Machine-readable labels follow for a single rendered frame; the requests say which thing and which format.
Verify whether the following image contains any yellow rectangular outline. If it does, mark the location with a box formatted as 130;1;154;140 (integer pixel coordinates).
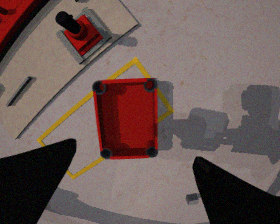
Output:
36;57;175;179

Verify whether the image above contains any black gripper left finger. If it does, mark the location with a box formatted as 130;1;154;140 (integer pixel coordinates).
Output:
0;139;76;224

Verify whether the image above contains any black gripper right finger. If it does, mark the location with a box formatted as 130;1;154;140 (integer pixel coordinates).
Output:
192;156;280;224

